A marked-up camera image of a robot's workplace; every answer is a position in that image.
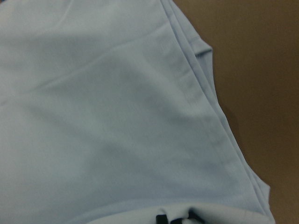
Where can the light blue t-shirt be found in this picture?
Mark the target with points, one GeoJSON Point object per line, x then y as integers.
{"type": "Point", "coordinates": [109, 115]}

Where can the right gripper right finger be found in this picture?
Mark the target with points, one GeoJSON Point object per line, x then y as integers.
{"type": "Point", "coordinates": [192, 218]}

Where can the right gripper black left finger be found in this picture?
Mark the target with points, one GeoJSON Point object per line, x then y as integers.
{"type": "Point", "coordinates": [161, 219]}

